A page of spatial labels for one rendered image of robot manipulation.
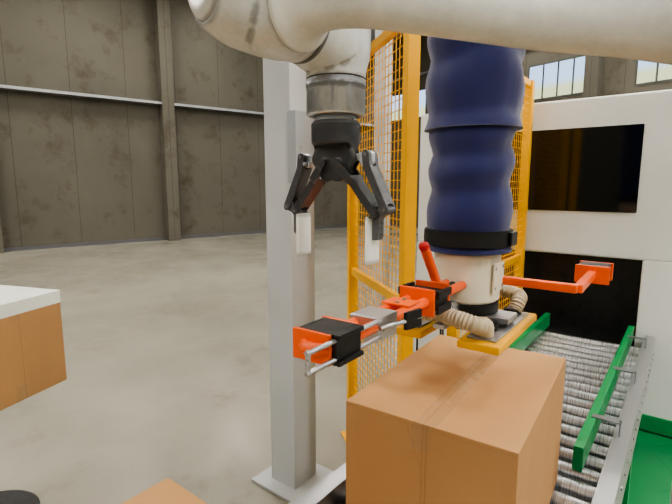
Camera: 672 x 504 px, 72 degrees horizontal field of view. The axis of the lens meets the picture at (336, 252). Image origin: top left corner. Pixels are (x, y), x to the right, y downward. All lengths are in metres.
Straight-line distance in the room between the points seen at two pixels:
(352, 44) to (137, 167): 12.21
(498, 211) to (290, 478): 1.74
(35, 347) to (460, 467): 1.73
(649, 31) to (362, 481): 1.05
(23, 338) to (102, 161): 10.59
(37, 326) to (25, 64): 10.73
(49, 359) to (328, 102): 1.86
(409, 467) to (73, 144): 11.89
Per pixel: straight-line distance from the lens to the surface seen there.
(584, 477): 1.83
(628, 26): 0.56
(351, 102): 0.70
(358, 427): 1.18
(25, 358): 2.24
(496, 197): 1.17
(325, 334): 0.71
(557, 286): 1.25
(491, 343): 1.13
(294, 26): 0.57
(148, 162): 12.90
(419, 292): 1.01
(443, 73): 1.19
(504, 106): 1.18
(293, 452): 2.40
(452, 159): 1.16
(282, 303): 2.15
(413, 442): 1.12
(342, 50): 0.69
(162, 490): 1.67
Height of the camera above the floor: 1.46
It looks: 8 degrees down
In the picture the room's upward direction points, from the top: straight up
